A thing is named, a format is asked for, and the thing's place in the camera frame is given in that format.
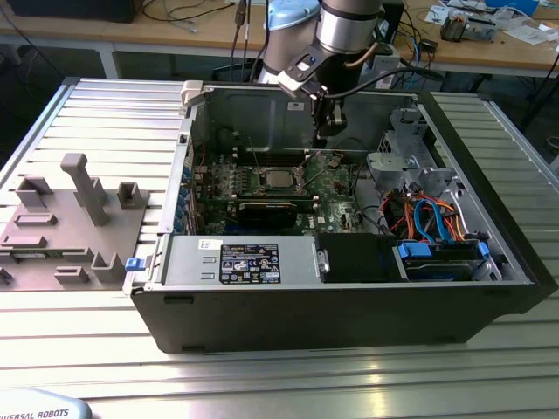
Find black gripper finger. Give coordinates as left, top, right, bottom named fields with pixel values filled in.
left=318, top=100, right=349, bottom=141
left=310, top=93, right=325, bottom=133

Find metal socket cover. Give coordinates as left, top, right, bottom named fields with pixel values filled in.
left=296, top=150, right=335, bottom=196

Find silver CPU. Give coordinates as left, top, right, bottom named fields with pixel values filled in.
left=263, top=170, right=298, bottom=190

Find metal locking lever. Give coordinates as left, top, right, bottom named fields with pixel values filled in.
left=245, top=134, right=264, bottom=174

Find CPU socket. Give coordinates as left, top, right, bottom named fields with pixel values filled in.
left=257, top=165, right=309, bottom=196

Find CPU cooler heatsink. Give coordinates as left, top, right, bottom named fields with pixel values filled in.
left=439, top=12, right=471, bottom=44

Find grey metal drive cage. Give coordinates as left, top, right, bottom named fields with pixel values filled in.
left=365, top=150, right=459, bottom=193

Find green motherboard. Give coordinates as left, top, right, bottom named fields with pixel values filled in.
left=191, top=150, right=372, bottom=237

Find black graphics card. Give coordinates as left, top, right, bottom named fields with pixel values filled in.
left=229, top=196, right=318, bottom=229

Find grey case latch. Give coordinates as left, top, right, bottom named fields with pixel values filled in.
left=180, top=80, right=206, bottom=108

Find wooden desk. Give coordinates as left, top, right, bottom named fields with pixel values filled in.
left=375, top=0, right=559, bottom=79
left=0, top=0, right=268, bottom=79

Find grey electronic device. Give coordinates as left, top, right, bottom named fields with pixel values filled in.
left=463, top=19, right=499, bottom=44

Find blue disk carrier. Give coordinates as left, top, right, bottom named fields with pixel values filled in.
left=390, top=238, right=490, bottom=283

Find blue expansion card retainer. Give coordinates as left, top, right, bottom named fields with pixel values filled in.
left=172, top=165, right=193, bottom=232

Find silver hard disk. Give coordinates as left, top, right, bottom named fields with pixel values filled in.
left=404, top=258, right=477, bottom=283

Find blue cardboard box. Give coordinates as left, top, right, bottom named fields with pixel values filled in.
left=484, top=0, right=541, bottom=17

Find white paper sheets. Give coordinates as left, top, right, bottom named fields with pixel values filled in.
left=501, top=24, right=559, bottom=47

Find grey power supply unit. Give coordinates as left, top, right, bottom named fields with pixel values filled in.
left=150, top=234, right=329, bottom=289

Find black PC case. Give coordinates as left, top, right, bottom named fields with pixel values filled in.
left=129, top=79, right=559, bottom=354

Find grey parts rack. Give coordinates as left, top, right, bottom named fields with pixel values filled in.
left=0, top=152, right=152, bottom=292

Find pale blue teach pendant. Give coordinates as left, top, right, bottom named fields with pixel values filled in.
left=0, top=388, right=94, bottom=419

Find brown braided cable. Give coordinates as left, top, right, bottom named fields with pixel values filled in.
left=343, top=41, right=380, bottom=70

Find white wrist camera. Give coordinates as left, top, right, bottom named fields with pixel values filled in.
left=275, top=54, right=329, bottom=102

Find black camera cable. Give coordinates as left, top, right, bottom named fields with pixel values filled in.
left=326, top=65, right=445, bottom=98

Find grey metal case bracket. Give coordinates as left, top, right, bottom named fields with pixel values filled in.
left=378, top=106, right=434, bottom=159

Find orange wire bundle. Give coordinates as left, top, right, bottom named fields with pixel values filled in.
left=383, top=191, right=416, bottom=239
left=436, top=200, right=468, bottom=241

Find blue data wire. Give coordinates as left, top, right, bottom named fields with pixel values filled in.
left=412, top=198, right=453, bottom=245

